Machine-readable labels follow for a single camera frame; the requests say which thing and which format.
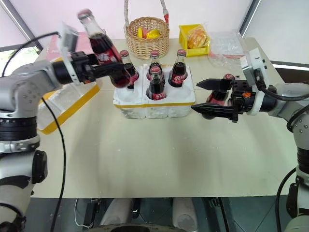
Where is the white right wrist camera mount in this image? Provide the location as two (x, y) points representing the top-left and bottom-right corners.
(240, 47), (269, 116)

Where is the yellow plastic bin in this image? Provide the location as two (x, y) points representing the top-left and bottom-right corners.
(178, 23), (210, 58)

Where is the yellow snack packet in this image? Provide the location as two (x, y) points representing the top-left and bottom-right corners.
(146, 28), (162, 40)

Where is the wicker basket with handle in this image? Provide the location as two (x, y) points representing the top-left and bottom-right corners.
(124, 0), (171, 60)

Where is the clear plastic bag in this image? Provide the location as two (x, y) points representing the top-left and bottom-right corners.
(207, 29), (247, 69)

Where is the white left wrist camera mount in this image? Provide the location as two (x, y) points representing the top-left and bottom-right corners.
(57, 22), (81, 86)

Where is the cola bottle with red cap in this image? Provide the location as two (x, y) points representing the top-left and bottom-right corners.
(77, 9), (132, 89)
(119, 50), (140, 89)
(146, 67), (167, 101)
(168, 49), (189, 88)
(206, 73), (236, 107)
(146, 50), (166, 82)

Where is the thin white cable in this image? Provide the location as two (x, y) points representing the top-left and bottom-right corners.
(74, 198), (90, 228)

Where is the yellow tray with plastic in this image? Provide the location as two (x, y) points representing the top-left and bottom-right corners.
(36, 57), (101, 135)

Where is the clear bag of orange snacks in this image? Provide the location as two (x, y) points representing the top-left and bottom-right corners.
(187, 23), (210, 49)

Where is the grey rounded robot leg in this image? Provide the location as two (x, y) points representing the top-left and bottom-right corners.
(99, 198), (133, 228)
(172, 198), (198, 232)

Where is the pink snack packet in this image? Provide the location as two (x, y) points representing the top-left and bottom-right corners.
(137, 27), (152, 39)

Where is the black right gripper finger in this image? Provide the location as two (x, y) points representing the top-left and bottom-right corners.
(191, 102), (237, 122)
(196, 78), (233, 91)

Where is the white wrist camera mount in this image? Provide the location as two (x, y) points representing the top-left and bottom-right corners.
(57, 22), (81, 86)
(240, 47), (269, 116)

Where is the white foam crate yellow tape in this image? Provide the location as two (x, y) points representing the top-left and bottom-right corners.
(112, 64), (196, 119)

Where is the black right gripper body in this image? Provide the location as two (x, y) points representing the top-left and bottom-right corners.
(227, 79), (256, 123)

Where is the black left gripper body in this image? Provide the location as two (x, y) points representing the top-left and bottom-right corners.
(70, 51), (98, 85)

